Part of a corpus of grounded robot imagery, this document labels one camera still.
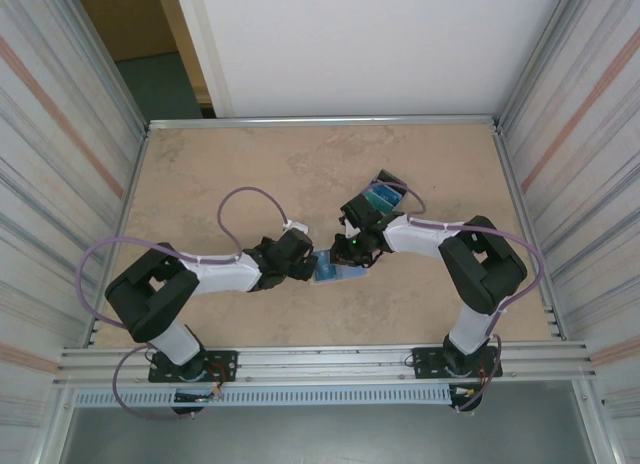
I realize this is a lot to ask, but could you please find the blue credit card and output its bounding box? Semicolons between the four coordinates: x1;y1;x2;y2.
313;248;337;281
369;183;404;208

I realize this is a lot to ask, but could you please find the blue cutting board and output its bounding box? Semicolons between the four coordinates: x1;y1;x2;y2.
308;246;375;286

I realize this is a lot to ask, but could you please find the teal credit card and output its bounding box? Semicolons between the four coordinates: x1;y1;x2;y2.
363;188;396;215

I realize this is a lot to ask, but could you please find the clear black card box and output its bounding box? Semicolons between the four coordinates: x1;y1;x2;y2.
362;167;410;216

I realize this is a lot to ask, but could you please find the grey metal lower shelf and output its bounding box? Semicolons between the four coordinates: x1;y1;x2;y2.
59;406;609;464

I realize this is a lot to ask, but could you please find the small green circuit board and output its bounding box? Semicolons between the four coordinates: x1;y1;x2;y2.
173;389;224;403

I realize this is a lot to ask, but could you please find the striped corrugated side panel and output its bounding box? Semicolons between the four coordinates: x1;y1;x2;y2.
502;0;640;425
0;0;146;430

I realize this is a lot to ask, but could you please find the brown wooden door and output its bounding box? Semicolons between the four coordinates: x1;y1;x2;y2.
72;0;214;108

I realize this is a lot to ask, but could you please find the aluminium mounting rail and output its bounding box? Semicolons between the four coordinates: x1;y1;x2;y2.
58;339;599;391

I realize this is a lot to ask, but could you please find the aluminium table end rail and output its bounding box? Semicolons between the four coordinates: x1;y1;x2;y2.
146;114;503;133

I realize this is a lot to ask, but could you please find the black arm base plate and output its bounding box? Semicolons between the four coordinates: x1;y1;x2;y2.
409;346;502;383
148;350;239;385

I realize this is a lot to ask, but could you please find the grey slotted cable duct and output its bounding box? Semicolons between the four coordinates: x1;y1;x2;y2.
73;387;454;409

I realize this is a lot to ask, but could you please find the aluminium table side rail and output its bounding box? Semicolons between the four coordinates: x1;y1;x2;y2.
492;128;569;340
89;131;151;348

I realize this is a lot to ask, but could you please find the aluminium frame post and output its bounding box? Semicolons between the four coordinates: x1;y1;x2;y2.
59;0;151;135
498;0;589;133

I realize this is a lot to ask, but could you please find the white door frame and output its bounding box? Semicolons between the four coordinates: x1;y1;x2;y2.
172;0;236;120

